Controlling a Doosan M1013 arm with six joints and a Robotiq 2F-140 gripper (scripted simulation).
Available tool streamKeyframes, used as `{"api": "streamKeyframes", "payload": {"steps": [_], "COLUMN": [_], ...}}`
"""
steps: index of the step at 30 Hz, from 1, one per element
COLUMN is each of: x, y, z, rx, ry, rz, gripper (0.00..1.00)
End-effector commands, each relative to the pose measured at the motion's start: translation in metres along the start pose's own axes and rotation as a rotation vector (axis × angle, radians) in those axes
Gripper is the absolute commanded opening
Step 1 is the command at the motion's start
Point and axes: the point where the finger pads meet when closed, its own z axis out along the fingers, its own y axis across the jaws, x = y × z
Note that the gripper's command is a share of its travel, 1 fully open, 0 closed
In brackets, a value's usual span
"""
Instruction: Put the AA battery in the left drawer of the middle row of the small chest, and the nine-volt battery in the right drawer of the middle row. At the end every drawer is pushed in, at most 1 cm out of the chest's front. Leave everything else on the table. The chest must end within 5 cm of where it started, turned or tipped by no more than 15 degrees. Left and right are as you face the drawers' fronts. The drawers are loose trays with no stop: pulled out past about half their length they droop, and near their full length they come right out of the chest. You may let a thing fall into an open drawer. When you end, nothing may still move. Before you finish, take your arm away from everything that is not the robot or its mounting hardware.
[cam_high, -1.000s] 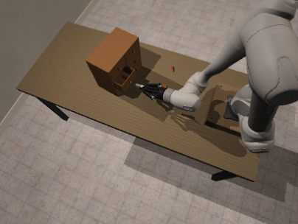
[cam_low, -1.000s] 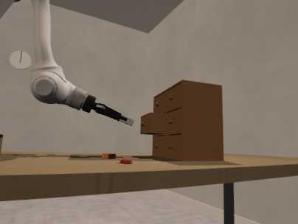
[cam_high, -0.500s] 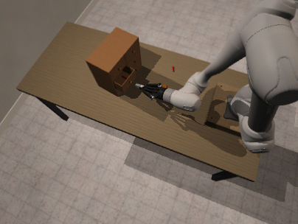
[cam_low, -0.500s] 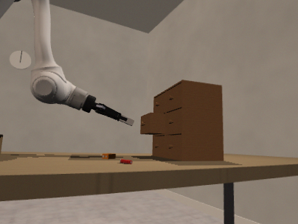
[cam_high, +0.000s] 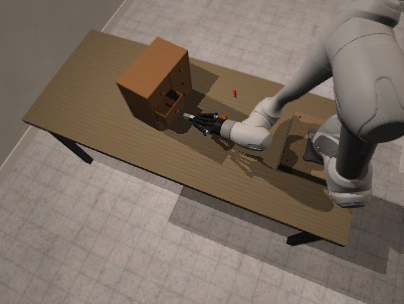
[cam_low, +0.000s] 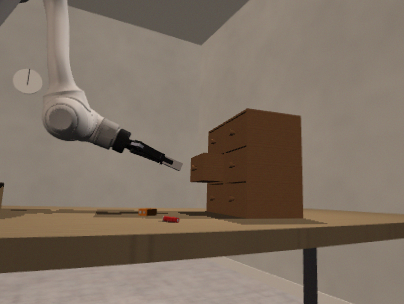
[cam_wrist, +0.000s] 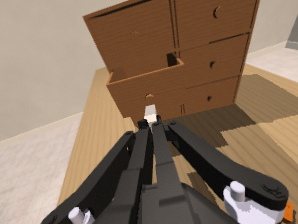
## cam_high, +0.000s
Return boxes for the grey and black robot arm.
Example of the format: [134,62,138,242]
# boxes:
[220,0,404,208]

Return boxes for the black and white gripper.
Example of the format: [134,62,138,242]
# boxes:
[183,112,225,136]

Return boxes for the small brown chest of drawers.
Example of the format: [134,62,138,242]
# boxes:
[116,37,191,131]

